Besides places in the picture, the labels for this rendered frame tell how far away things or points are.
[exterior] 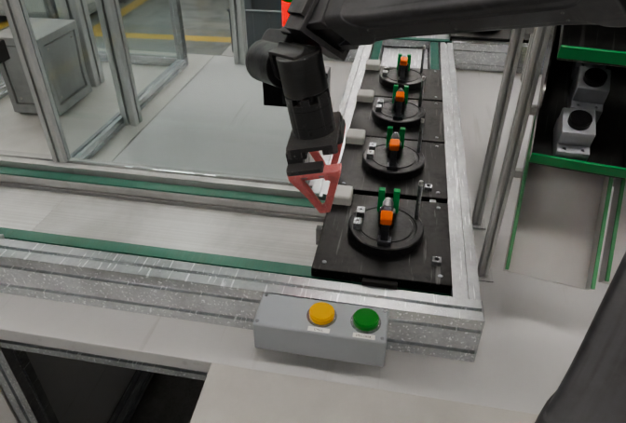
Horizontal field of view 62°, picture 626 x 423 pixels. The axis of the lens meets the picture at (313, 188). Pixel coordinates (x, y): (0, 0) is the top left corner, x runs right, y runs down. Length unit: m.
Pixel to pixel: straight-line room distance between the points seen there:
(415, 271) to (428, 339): 0.11
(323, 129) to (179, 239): 0.52
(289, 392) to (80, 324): 0.41
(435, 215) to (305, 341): 0.38
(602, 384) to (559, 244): 0.61
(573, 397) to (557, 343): 0.68
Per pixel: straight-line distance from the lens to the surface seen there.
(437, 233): 1.02
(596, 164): 0.84
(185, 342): 0.98
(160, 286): 0.98
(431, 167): 1.22
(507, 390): 0.95
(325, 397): 0.89
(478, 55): 2.08
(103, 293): 1.05
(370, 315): 0.85
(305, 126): 0.66
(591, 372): 0.36
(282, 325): 0.84
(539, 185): 0.97
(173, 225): 1.14
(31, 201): 1.32
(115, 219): 1.19
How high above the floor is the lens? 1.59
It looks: 34 degrees down
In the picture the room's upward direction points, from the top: straight up
